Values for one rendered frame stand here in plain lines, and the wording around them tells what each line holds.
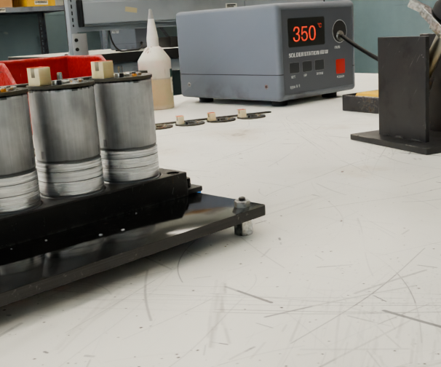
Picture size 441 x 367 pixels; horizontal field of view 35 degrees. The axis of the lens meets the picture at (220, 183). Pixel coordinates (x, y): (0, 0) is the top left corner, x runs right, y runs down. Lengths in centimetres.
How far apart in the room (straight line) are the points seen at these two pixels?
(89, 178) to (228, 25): 46
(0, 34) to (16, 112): 469
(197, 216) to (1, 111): 8
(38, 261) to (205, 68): 53
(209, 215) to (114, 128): 5
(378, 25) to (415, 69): 583
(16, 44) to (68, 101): 471
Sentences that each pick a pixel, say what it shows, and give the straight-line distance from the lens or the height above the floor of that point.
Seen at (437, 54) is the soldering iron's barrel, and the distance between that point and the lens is 45.
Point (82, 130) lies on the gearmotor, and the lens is 26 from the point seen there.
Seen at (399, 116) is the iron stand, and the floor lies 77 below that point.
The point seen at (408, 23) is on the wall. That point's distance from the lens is 605.
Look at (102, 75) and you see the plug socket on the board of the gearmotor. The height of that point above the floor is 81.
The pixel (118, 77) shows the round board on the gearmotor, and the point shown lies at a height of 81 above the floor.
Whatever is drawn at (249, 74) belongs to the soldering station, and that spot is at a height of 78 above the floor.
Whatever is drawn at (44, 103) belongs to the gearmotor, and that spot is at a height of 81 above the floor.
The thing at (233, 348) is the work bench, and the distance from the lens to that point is 18.
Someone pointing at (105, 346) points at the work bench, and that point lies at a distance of 19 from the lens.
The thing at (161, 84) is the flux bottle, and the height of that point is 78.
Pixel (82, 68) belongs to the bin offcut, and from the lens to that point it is 72.
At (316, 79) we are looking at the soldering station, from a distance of 70.
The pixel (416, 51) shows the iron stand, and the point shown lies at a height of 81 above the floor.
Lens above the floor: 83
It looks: 13 degrees down
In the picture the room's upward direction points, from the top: 4 degrees counter-clockwise
